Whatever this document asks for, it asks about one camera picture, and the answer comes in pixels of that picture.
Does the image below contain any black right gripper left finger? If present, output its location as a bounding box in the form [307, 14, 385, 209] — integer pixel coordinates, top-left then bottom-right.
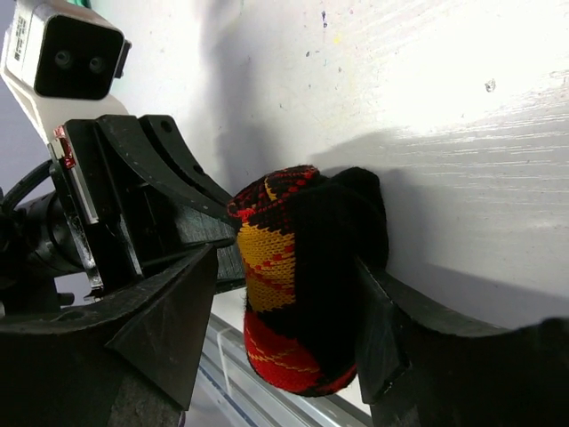
[1, 246, 218, 426]

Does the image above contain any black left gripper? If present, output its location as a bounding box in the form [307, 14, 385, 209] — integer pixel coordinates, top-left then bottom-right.
[49, 115, 245, 298]

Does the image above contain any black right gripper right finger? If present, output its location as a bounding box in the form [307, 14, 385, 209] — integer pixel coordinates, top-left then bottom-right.
[356, 263, 568, 426]

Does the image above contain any red yellow argyle sock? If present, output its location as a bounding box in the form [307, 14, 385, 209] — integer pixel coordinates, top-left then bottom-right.
[228, 165, 389, 398]

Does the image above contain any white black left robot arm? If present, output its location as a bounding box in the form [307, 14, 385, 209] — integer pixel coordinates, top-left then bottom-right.
[1, 115, 244, 315]

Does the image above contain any aluminium front rail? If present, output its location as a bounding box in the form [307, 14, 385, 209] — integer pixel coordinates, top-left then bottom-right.
[186, 310, 373, 427]

